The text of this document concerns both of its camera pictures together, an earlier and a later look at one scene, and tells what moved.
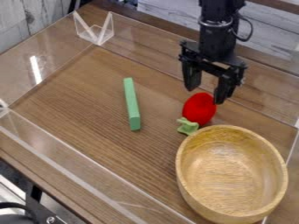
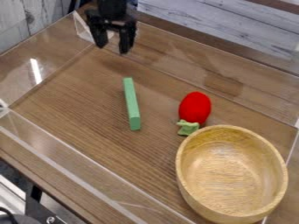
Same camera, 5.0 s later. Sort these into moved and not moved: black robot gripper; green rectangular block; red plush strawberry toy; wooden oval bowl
Moved: red plush strawberry toy; black robot gripper
Not moved: wooden oval bowl; green rectangular block
